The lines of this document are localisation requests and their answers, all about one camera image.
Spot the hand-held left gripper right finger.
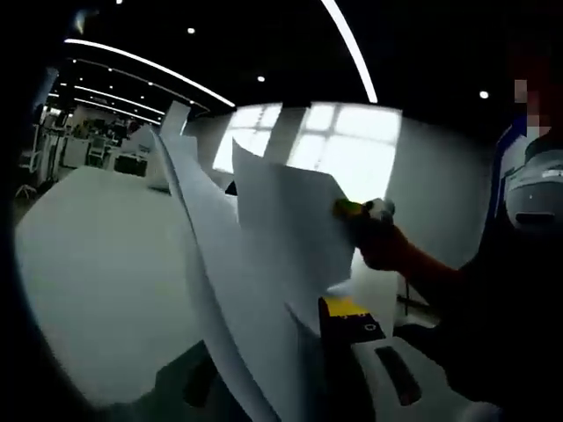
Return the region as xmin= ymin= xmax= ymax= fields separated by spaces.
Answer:
xmin=317 ymin=295 xmax=502 ymax=422

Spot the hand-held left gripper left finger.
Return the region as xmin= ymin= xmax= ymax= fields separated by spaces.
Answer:
xmin=109 ymin=342 xmax=282 ymax=422

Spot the single white paper sheet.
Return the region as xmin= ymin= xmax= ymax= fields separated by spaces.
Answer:
xmin=231 ymin=136 xmax=353 ymax=295

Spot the pile of white printing papers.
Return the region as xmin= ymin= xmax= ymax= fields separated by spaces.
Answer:
xmin=149 ymin=125 xmax=353 ymax=422

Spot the person's right hand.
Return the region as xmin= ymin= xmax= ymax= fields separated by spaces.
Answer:
xmin=351 ymin=218 xmax=413 ymax=272

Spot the wide window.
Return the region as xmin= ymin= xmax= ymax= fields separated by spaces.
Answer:
xmin=292 ymin=103 xmax=401 ymax=203

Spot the narrow window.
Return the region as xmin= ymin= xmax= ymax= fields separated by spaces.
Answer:
xmin=213 ymin=105 xmax=282 ymax=172

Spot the white chest device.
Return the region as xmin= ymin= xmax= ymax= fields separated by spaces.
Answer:
xmin=503 ymin=131 xmax=563 ymax=229

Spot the short ceiling light strip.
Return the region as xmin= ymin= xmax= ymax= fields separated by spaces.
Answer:
xmin=320 ymin=0 xmax=378 ymax=105

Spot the white printer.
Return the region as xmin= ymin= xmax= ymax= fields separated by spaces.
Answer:
xmin=121 ymin=99 xmax=199 ymax=193

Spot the long ceiling light strip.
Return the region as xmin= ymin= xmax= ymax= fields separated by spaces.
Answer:
xmin=63 ymin=38 xmax=237 ymax=107

